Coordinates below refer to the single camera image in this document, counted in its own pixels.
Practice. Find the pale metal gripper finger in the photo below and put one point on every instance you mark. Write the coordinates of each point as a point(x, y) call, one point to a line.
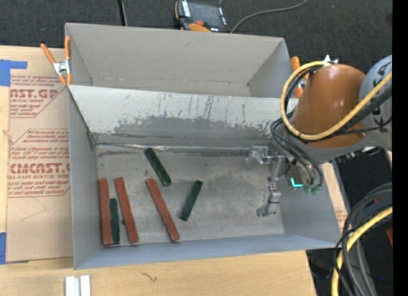
point(255, 158)
point(271, 199)

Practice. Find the grey metal bin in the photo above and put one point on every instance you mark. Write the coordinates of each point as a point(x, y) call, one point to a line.
point(223, 199)

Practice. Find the dark green flat block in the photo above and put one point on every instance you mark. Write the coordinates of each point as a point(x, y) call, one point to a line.
point(157, 167)
point(191, 200)
point(114, 221)

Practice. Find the red-brown flat block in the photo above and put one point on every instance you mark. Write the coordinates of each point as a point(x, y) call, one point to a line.
point(162, 210)
point(126, 210)
point(104, 211)

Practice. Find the brown cardboard board red print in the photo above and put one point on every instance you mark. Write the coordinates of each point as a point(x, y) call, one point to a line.
point(38, 218)

